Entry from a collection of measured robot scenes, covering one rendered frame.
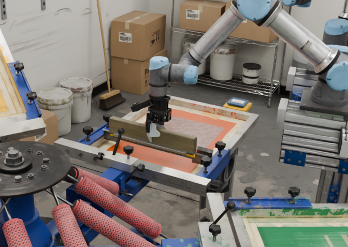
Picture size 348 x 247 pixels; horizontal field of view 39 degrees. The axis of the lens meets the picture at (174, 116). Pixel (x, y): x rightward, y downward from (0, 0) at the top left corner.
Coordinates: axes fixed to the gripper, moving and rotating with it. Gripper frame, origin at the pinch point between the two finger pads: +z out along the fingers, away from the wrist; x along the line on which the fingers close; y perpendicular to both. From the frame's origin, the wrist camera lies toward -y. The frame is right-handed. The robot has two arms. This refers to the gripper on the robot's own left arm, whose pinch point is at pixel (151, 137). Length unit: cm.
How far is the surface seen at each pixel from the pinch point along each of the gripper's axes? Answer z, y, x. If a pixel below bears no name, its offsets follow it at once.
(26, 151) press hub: -25, -3, -73
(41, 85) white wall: 68, -200, 166
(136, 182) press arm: 14.0, 1.7, -14.9
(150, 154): 10.1, -1.9, 3.3
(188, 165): 10.0, 16.9, 2.5
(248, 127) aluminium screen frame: 7, 29, 46
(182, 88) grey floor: 106, -128, 326
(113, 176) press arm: 1.5, 2.0, -33.4
